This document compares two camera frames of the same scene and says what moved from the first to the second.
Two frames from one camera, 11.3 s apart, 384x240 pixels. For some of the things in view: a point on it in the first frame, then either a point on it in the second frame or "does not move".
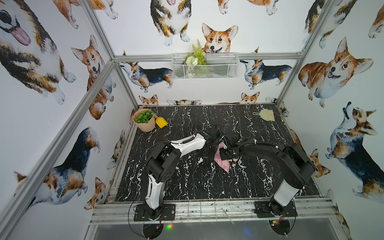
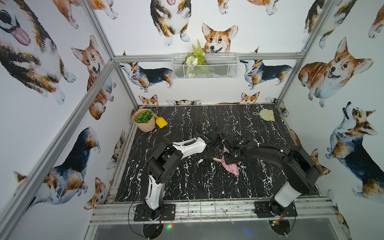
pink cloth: (218, 159) → (232, 168)
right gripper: (223, 156) does not move
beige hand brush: (266, 114) does not move
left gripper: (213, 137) does not move
